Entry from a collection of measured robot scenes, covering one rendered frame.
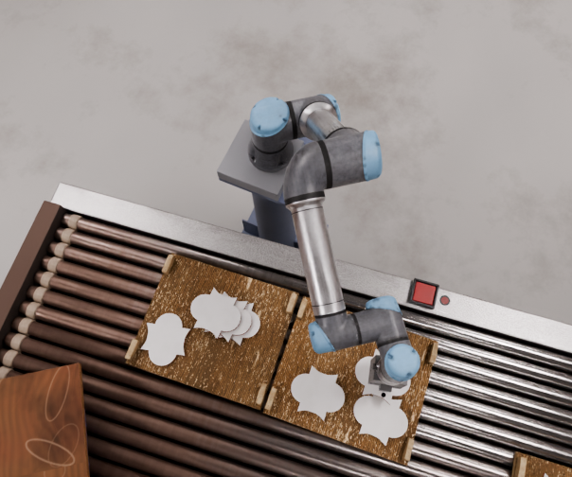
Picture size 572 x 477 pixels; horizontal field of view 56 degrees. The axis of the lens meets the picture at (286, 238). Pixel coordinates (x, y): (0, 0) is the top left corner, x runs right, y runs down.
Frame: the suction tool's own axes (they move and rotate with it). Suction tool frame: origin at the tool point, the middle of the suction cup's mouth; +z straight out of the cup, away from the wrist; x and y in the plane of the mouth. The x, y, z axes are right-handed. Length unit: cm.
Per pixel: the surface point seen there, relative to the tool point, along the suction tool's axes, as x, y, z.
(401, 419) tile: -10.2, 6.8, 3.5
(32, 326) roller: -2, -102, 6
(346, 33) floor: 199, -26, 99
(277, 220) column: 59, -41, 47
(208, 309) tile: 11, -51, 2
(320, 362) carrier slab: 1.4, -17.0, 4.6
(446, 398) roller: -2.4, 19.2, 6.2
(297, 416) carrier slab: -14.0, -21.0, 4.6
